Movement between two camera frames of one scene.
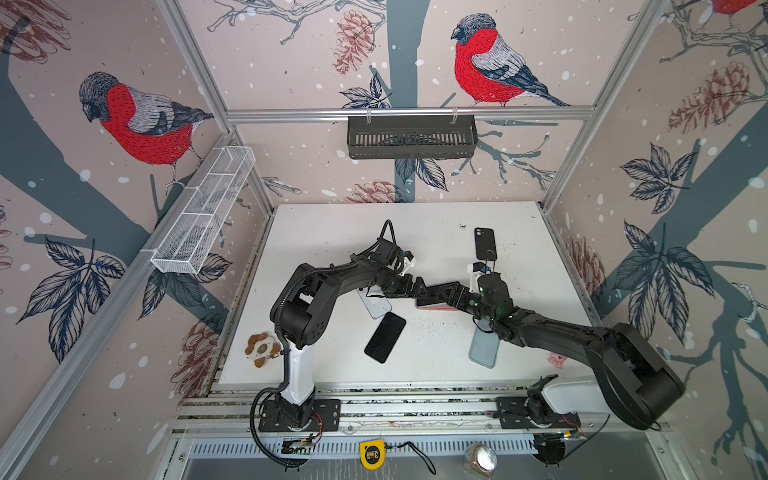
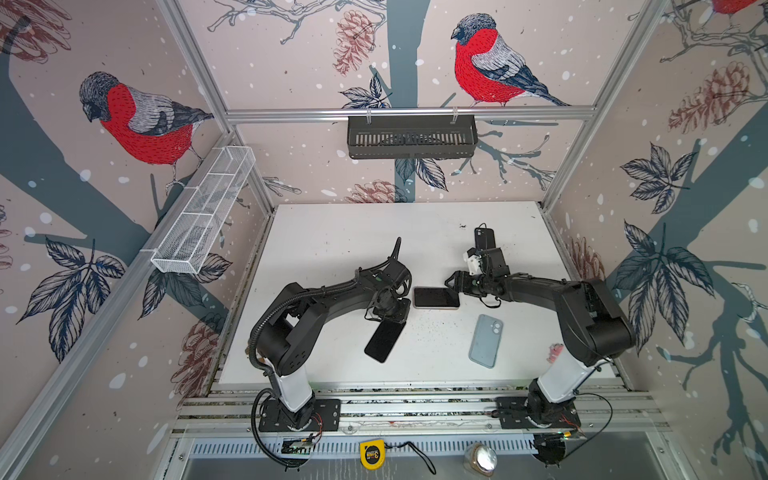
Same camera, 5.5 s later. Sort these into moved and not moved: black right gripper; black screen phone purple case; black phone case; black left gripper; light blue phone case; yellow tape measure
Moved: black left gripper; black right gripper
Not moved: black screen phone purple case; black phone case; light blue phone case; yellow tape measure
